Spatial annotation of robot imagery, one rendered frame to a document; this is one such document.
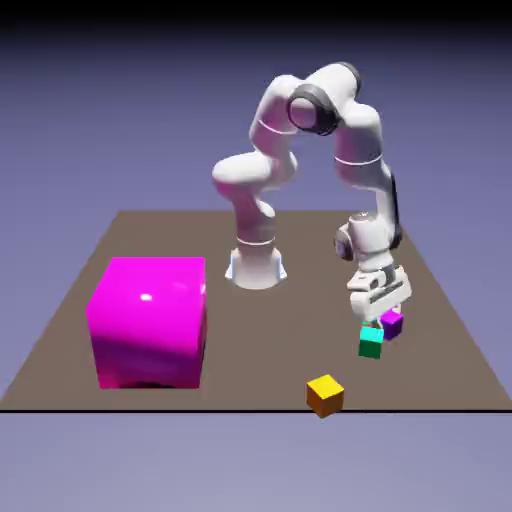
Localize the small yellow cube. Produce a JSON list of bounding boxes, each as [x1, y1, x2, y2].
[[305, 373, 346, 419]]

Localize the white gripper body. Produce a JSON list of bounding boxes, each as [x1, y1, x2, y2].
[[349, 270, 413, 324]]

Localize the small purple cube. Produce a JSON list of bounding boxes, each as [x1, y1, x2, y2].
[[378, 310, 405, 342]]

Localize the small green cube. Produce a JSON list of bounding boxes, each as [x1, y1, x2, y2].
[[357, 324, 386, 360]]

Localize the large magenta box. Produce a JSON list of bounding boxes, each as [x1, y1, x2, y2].
[[85, 256, 208, 390]]

